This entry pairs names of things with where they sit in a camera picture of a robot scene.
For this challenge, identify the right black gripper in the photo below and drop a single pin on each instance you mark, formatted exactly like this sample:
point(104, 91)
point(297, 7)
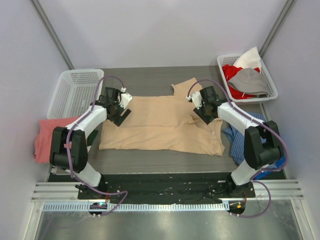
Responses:
point(201, 116)

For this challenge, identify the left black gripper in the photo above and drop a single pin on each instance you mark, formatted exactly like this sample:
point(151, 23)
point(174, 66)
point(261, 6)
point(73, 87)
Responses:
point(121, 116)

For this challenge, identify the beige t-shirt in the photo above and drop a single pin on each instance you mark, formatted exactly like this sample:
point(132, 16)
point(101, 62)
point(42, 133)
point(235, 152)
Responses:
point(164, 123)

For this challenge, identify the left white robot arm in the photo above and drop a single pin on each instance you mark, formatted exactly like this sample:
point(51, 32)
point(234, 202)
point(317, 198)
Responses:
point(69, 144)

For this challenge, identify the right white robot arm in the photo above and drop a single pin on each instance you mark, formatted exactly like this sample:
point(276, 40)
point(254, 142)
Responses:
point(262, 146)

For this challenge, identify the blue checkered shirt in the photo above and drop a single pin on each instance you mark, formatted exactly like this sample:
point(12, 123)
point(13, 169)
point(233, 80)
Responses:
point(237, 140)

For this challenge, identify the dark green garment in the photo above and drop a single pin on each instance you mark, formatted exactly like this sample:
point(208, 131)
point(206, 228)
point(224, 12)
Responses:
point(90, 139)

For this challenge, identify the red garment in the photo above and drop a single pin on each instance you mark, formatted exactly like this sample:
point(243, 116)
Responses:
point(230, 71)

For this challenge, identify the grey bucket hat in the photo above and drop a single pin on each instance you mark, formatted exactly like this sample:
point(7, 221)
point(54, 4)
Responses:
point(249, 83)

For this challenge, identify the right white plastic basket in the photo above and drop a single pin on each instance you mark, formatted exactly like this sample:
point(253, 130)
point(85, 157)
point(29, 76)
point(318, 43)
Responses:
point(230, 59)

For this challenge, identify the white plastic basket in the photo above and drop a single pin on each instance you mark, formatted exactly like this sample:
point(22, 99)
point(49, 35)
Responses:
point(73, 93)
point(230, 59)

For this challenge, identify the left white plastic basket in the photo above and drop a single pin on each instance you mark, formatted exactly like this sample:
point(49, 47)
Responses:
point(73, 93)

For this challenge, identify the white cloth in basket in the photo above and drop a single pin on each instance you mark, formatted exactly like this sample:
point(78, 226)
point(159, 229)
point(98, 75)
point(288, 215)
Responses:
point(250, 59)

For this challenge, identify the solid blue garment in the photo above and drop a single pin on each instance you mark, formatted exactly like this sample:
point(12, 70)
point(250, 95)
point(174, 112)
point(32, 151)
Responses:
point(279, 163)

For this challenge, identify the pink folded t-shirt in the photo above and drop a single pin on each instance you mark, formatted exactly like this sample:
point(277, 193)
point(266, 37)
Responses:
point(43, 141)

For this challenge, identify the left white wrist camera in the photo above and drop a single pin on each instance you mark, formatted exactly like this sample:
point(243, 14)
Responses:
point(125, 98)

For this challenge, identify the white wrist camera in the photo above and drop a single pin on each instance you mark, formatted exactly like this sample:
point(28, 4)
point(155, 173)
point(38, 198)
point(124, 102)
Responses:
point(125, 98)
point(196, 99)

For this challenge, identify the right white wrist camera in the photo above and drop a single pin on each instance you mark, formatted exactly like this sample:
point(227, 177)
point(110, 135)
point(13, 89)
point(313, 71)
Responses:
point(196, 99)

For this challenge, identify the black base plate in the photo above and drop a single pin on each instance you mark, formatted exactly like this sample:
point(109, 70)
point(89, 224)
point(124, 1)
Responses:
point(169, 188)

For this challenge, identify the white slotted cable duct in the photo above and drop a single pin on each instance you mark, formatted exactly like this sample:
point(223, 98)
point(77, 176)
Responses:
point(89, 206)

